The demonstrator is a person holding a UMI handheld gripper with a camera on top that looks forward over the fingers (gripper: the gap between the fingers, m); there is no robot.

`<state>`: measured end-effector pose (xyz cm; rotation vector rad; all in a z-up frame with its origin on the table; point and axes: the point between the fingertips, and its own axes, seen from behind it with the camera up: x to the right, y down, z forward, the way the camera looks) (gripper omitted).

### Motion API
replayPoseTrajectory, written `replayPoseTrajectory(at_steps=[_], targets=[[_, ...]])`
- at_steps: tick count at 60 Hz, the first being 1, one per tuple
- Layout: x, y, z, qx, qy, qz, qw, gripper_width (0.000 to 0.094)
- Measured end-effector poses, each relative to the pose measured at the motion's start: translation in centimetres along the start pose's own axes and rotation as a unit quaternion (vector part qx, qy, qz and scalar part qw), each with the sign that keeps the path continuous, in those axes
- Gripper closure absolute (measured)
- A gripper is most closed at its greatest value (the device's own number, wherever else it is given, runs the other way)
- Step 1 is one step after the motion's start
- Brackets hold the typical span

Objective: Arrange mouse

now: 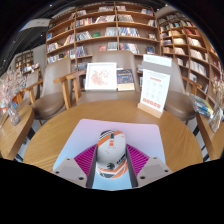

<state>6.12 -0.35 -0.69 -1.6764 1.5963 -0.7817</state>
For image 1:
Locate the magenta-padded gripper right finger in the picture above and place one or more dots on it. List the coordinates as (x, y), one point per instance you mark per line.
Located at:
(138, 160)

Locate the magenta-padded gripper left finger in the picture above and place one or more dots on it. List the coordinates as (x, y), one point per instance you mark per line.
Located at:
(83, 160)

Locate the white orange computer mouse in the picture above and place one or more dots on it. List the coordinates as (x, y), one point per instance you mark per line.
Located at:
(111, 153)

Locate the pink blue gradient mouse pad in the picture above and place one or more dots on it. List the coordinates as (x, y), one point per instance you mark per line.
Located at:
(83, 133)

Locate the brown armchair with wooden arms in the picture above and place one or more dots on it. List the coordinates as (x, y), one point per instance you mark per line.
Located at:
(50, 103)
(180, 103)

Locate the white red sign, wooden stand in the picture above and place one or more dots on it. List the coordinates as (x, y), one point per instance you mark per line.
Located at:
(155, 88)

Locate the dark blue book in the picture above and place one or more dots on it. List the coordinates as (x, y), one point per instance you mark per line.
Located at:
(125, 78)

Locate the stack of books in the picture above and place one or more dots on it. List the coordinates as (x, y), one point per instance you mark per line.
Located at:
(201, 106)

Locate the white framed floral picture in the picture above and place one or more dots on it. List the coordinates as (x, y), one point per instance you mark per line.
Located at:
(101, 76)

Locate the glass vase with dried flowers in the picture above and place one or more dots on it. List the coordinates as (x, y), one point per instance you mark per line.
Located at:
(216, 116)

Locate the brown armchair holding picture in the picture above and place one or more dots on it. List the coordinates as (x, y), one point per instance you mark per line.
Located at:
(113, 56)

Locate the small distant bookshelf unit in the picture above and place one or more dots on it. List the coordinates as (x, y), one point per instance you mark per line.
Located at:
(24, 60)

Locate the tall wooden bookshelf unit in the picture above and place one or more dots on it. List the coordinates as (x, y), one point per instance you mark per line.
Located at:
(190, 50)

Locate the wide wooden bookshelf unit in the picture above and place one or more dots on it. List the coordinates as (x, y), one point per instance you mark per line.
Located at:
(100, 30)

